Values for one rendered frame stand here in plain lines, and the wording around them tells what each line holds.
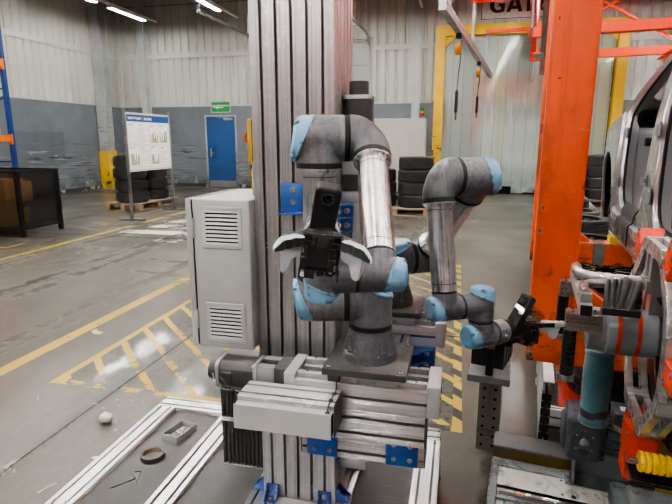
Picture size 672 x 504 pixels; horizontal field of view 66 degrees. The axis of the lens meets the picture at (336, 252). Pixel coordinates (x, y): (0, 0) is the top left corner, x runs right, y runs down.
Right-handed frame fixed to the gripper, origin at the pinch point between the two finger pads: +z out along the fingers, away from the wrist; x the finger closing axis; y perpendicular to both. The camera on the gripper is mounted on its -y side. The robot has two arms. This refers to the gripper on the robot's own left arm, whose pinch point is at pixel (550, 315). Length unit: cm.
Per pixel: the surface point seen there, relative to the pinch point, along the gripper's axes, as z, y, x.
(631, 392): 14.3, 21.0, 21.4
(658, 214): 115, -22, -42
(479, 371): 7, 38, -39
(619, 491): 30, 68, 12
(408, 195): 412, 45, -711
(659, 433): -1.2, 20.8, 40.6
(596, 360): 5.7, 11.4, 14.4
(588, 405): 5.5, 27.3, 13.5
